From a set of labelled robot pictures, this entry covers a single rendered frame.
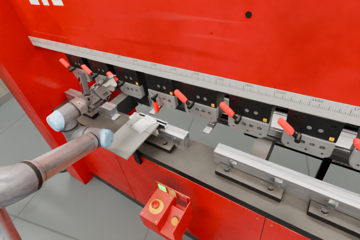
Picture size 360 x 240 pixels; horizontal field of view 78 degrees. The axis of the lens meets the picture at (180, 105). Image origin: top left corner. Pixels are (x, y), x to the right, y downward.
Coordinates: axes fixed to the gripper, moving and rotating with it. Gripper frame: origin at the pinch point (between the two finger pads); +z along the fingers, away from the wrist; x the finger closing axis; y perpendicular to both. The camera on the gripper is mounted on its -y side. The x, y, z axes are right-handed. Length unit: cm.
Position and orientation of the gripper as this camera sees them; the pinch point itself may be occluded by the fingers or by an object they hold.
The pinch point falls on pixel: (112, 76)
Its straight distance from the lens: 115.7
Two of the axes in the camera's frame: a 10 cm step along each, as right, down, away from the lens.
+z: 5.3, -5.7, 6.2
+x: 4.5, -4.3, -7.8
